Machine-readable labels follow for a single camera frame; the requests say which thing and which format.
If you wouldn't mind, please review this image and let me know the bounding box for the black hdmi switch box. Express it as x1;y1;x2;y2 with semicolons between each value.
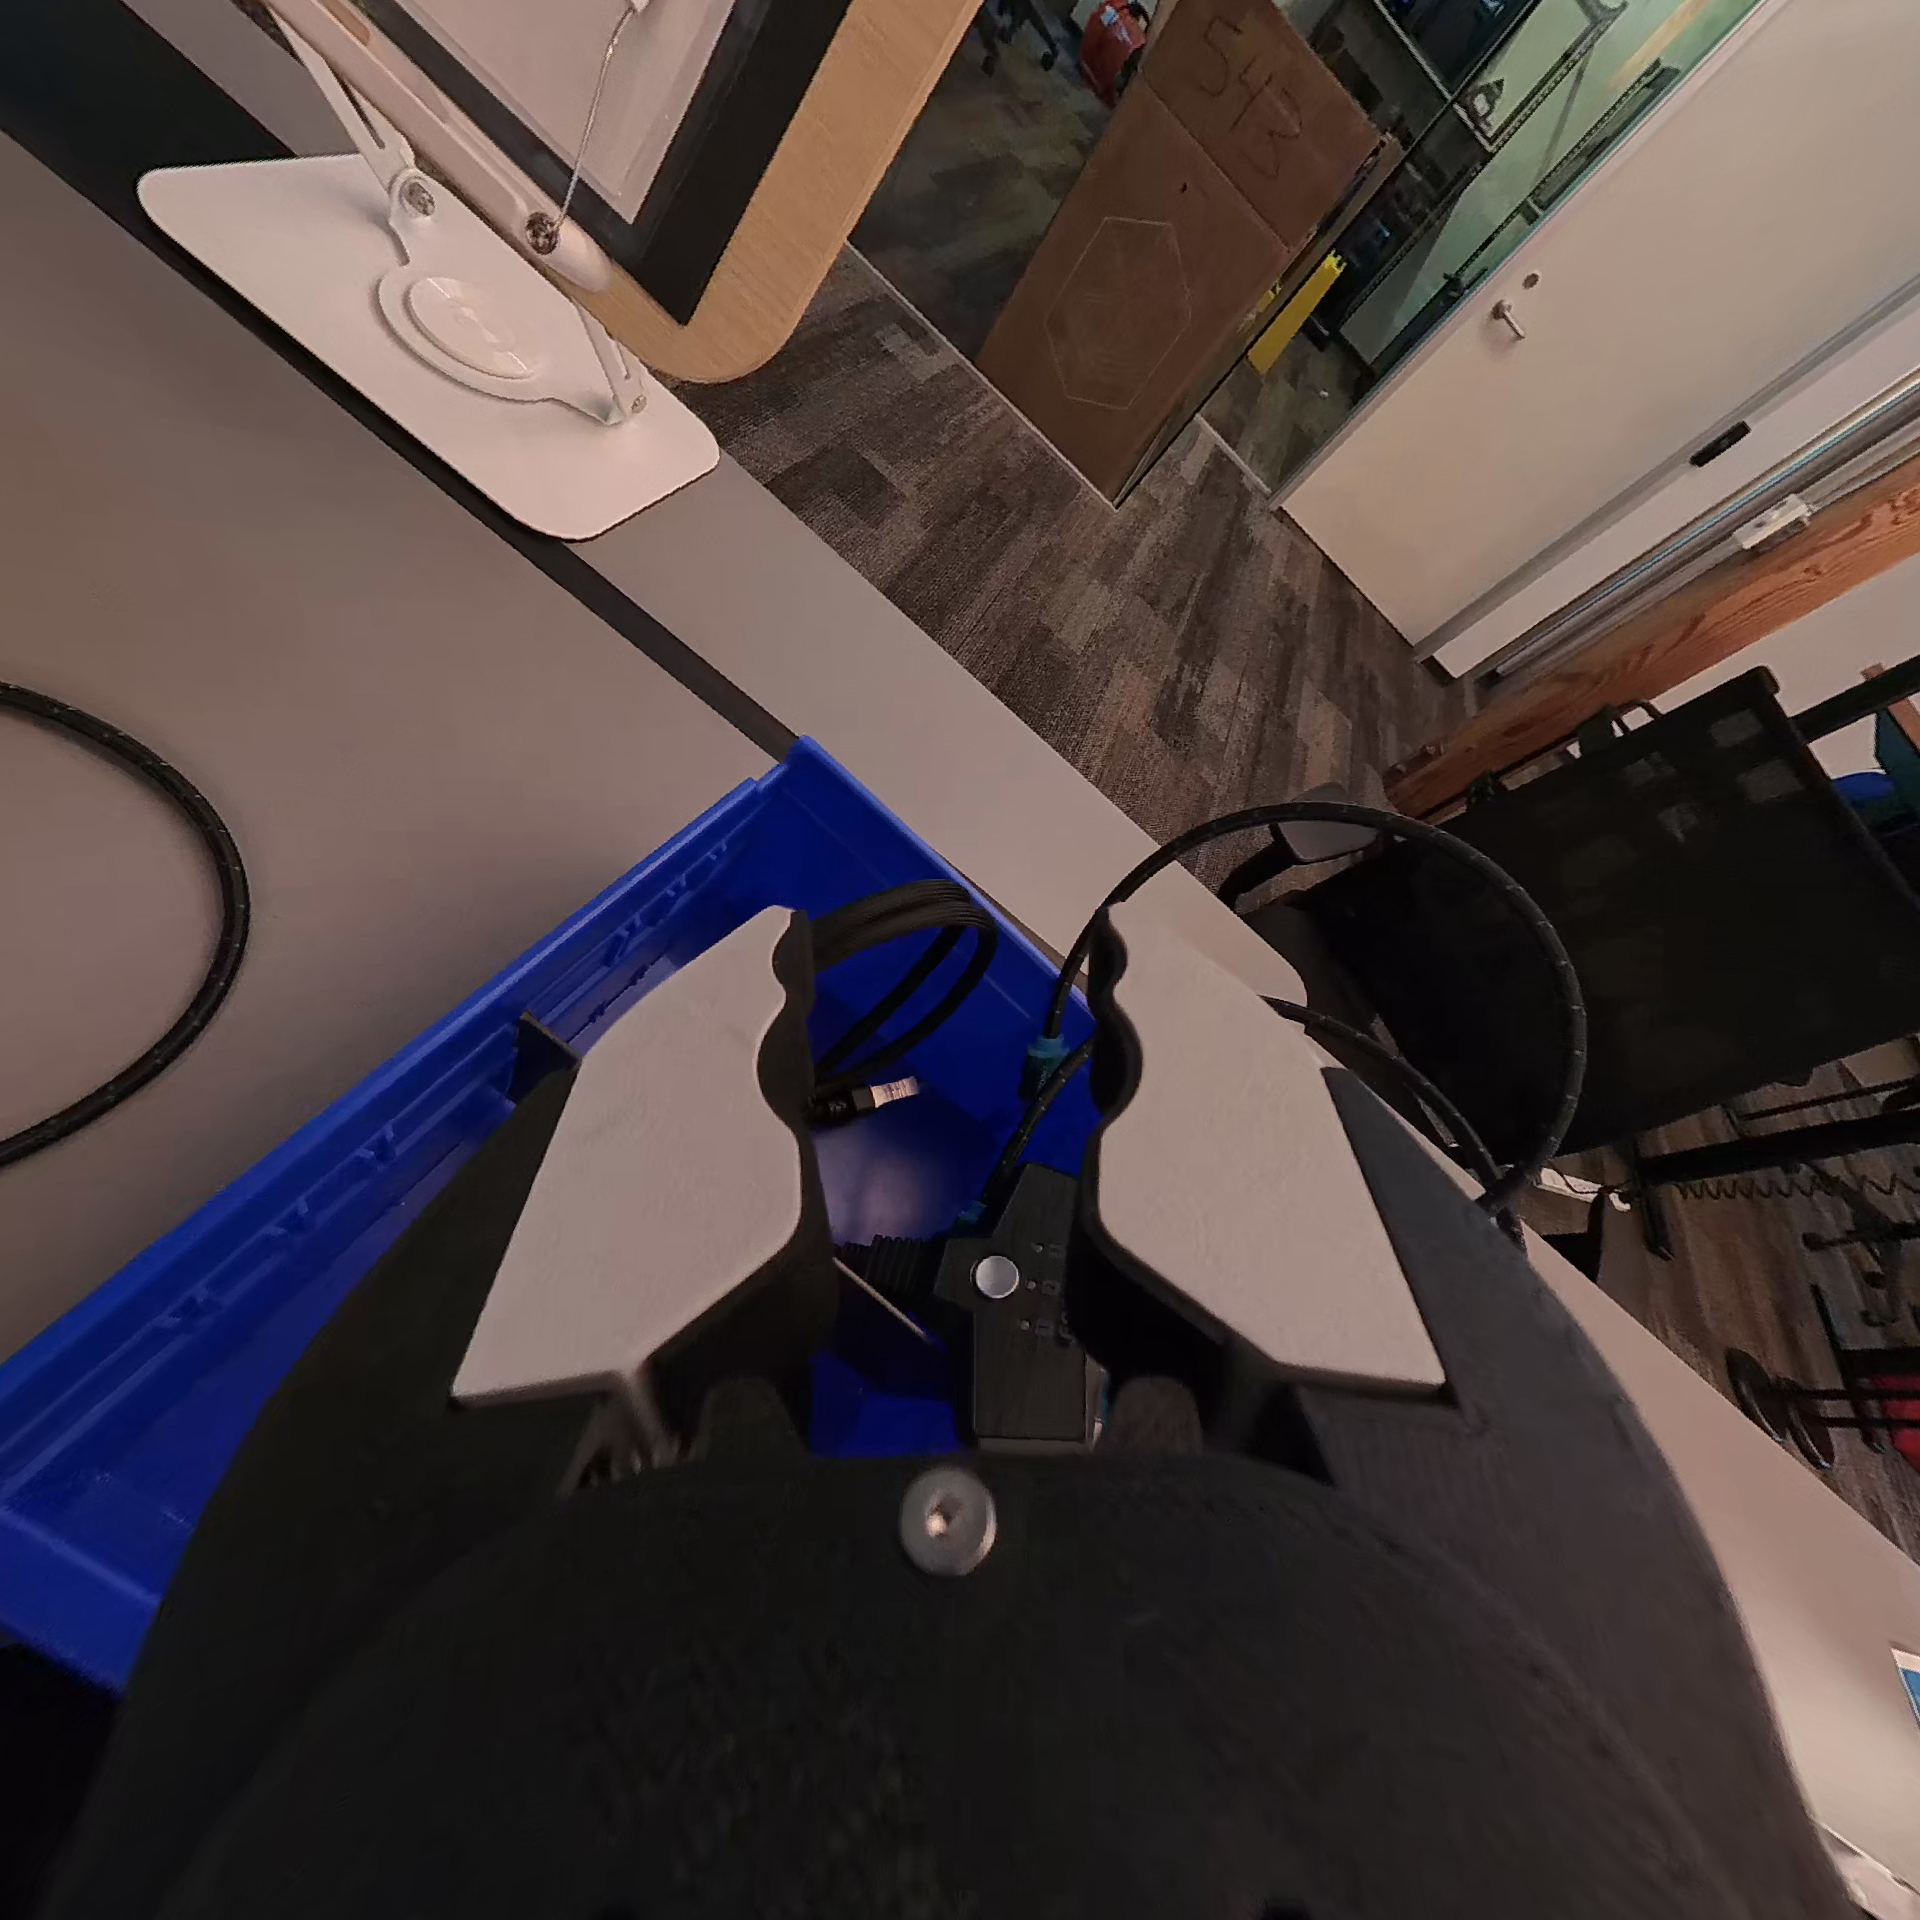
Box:
932;1161;1114;1453

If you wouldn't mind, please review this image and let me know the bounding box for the black stool base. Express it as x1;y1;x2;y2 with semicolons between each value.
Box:
1722;1275;1920;1509

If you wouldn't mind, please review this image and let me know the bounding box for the black ribbed cable connector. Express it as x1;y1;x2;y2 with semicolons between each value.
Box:
833;1233;963;1307

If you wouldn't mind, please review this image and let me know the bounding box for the white cabinet door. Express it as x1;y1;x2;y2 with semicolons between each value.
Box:
1276;0;1920;683

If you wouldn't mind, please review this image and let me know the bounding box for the blue plastic bin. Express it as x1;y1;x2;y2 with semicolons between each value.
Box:
0;735;1104;1697

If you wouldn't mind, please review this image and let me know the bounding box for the yellow object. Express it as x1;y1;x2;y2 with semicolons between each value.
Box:
1242;251;1353;378

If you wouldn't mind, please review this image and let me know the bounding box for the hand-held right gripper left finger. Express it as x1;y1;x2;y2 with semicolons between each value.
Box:
449;902;842;1449

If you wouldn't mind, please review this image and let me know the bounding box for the black mesh office chair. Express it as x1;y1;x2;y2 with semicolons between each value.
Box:
1218;668;1920;1262

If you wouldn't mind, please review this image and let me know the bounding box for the rounded wooden panel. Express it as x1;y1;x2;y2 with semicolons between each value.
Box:
570;0;986;386

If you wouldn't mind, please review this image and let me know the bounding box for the brown cardboard box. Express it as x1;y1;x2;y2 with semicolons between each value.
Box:
976;0;1384;505

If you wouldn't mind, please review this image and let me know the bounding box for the thin black coiled cable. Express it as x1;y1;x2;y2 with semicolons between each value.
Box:
802;882;1003;1133

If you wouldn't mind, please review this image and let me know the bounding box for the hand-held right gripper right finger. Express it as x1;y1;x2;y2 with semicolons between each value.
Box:
1072;907;1451;1449

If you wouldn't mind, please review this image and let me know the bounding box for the red object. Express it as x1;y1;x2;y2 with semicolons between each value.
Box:
1084;0;1161;108

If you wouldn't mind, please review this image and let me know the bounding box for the wooden beam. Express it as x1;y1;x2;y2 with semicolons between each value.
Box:
1387;458;1920;819

